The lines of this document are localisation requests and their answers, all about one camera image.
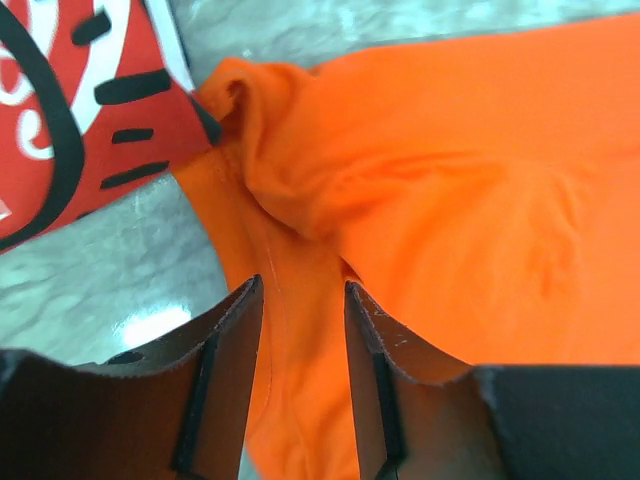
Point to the red white printed folded t-shirt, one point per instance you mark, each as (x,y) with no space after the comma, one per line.
(96,100)

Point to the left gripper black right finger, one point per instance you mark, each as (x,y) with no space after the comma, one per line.
(420,413)

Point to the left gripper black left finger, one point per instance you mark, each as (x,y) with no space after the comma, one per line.
(173,408)

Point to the orange t-shirt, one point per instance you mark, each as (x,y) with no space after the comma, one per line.
(483,190)

